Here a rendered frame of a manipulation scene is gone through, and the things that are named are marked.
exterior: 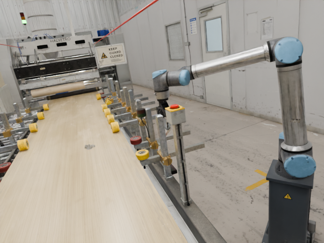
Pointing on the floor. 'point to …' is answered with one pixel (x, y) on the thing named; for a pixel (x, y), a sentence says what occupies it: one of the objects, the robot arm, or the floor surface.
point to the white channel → (69, 18)
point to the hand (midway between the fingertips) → (167, 128)
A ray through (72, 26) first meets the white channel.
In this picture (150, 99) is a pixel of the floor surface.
